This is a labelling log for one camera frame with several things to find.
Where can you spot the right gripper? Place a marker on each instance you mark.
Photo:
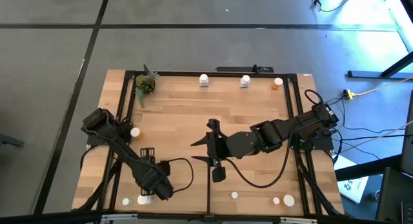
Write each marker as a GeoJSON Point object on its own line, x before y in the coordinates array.
{"type": "Point", "coordinates": [217, 148]}

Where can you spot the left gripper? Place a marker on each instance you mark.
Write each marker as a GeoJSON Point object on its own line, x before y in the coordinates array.
{"type": "Point", "coordinates": [147, 154]}

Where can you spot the white medicine bottle blue label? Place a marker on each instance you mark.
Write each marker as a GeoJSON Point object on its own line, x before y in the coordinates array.
{"type": "Point", "coordinates": [143, 200]}
{"type": "Point", "coordinates": [245, 79]}
{"type": "Point", "coordinates": [203, 78]}

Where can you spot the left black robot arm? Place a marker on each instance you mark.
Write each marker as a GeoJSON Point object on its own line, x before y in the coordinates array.
{"type": "Point", "coordinates": [106, 127]}

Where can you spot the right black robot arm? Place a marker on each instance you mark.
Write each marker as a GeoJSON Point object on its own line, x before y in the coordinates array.
{"type": "Point", "coordinates": [274, 133]}

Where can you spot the green succulent plant in pot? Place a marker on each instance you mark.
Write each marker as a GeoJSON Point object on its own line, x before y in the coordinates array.
{"type": "Point", "coordinates": [145, 84]}

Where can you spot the black rectangular bar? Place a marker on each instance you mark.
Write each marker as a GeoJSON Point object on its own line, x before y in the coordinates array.
{"type": "Point", "coordinates": [238, 69]}

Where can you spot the grey chair base leg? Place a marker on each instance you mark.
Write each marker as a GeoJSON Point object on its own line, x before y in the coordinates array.
{"type": "Point", "coordinates": [9, 141]}

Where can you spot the white printed paper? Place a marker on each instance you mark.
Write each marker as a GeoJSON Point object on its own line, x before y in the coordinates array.
{"type": "Point", "coordinates": [351, 188]}

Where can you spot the black desk leg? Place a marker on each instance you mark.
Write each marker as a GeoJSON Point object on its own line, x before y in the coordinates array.
{"type": "Point", "coordinates": [364, 74]}
{"type": "Point", "coordinates": [368, 168]}

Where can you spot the black computer case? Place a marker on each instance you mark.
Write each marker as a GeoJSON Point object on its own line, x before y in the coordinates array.
{"type": "Point", "coordinates": [392, 191]}

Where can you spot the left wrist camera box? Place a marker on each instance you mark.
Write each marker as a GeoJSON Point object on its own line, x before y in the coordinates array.
{"type": "Point", "coordinates": [164, 168]}

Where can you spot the silver aluminium bracket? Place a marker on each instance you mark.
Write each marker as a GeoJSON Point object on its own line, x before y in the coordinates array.
{"type": "Point", "coordinates": [119, 216]}
{"type": "Point", "coordinates": [298, 220]}

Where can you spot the black table-level camera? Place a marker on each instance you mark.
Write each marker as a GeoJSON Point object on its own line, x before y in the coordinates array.
{"type": "Point", "coordinates": [209, 218]}

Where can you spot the black aluminium table frame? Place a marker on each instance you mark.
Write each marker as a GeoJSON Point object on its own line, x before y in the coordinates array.
{"type": "Point", "coordinates": [226, 74]}

